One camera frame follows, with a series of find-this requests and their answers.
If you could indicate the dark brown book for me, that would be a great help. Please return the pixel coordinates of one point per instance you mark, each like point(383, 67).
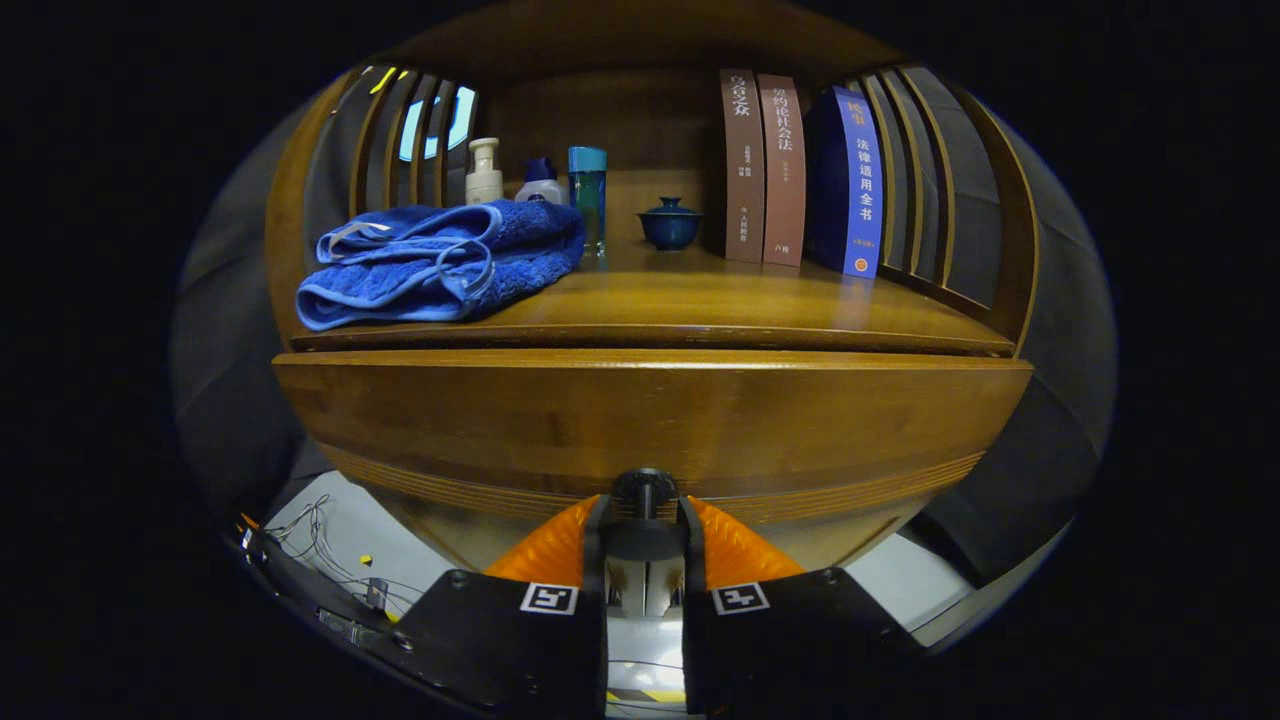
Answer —
point(742, 160)

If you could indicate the cream pump bottle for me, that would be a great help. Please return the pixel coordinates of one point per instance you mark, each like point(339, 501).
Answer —
point(484, 180)

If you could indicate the wooden countertop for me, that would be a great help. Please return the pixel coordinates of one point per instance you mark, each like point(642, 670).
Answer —
point(700, 300)

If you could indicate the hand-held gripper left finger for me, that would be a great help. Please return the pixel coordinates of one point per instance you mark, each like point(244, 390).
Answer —
point(596, 550)

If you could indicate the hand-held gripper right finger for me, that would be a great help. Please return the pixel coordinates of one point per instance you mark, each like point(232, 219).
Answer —
point(693, 550)

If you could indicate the folded blue towel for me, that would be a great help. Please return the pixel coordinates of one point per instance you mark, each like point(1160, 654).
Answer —
point(420, 270)

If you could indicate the wooden cabinet door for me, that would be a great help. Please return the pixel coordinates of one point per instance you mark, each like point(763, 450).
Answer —
point(470, 535)
point(830, 545)

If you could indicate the wooden cabinet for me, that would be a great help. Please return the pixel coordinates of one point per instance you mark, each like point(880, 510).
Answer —
point(610, 110)

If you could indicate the blue lidded teacup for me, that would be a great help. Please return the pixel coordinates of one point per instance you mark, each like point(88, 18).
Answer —
point(670, 228)

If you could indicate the wooden drawer with black knob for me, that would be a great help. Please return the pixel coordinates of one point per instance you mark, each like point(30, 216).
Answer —
point(640, 410)

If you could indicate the white bottle with blue cap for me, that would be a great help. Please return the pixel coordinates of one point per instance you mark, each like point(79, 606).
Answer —
point(540, 185)

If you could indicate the reddish brown book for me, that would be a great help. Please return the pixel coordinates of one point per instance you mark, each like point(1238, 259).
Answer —
point(783, 170)

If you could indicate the blue book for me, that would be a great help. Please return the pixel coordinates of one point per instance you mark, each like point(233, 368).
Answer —
point(860, 180)

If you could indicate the clear teal bottle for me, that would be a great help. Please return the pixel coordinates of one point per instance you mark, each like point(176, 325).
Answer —
point(588, 200)

